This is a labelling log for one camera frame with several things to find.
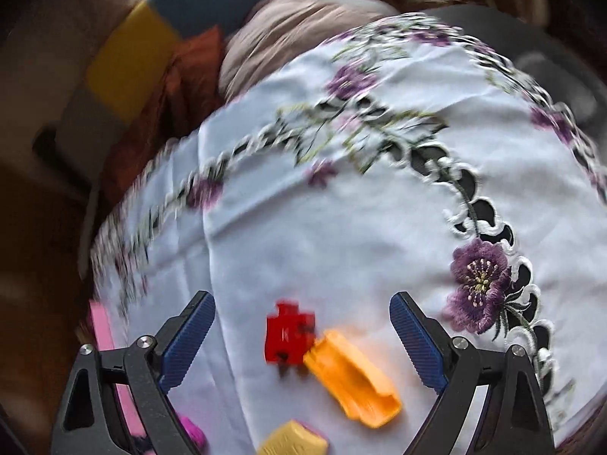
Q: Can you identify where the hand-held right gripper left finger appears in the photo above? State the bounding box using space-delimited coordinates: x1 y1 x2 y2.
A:
50 290 216 455

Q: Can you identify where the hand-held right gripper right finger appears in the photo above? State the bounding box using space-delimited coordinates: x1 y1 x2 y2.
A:
389 291 555 455

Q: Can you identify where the orange plastic toy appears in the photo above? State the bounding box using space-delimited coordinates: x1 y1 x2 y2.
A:
303 329 403 430

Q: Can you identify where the white tray with pink rim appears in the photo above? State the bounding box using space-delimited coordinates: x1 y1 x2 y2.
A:
88 300 144 439

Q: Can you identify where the magenta plastic spool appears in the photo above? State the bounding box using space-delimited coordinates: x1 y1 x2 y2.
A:
177 415 208 454

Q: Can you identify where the red plastic toy piece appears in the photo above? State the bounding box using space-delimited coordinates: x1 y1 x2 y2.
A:
263 300 318 371

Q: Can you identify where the yellow oval soap bar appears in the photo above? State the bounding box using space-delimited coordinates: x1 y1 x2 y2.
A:
256 419 329 455

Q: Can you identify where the white floral embroidered tablecloth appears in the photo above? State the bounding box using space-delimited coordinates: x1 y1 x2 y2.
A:
89 12 607 455

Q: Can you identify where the rust orange blanket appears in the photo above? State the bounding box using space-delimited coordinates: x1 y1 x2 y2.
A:
101 25 229 206

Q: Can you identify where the grey yellow blue headboard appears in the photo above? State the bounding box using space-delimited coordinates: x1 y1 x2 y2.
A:
0 0 290 171

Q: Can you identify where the pink pillow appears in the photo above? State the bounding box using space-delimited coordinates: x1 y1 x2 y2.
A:
220 0 396 103

